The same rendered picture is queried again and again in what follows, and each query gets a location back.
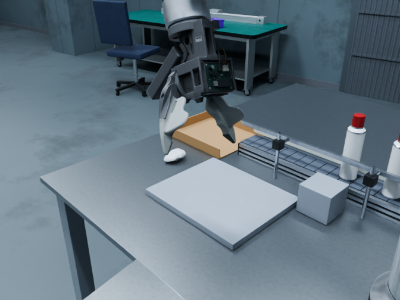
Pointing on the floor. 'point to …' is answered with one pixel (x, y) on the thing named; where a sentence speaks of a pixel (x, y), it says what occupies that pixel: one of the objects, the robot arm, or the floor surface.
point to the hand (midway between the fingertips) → (200, 150)
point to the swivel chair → (121, 38)
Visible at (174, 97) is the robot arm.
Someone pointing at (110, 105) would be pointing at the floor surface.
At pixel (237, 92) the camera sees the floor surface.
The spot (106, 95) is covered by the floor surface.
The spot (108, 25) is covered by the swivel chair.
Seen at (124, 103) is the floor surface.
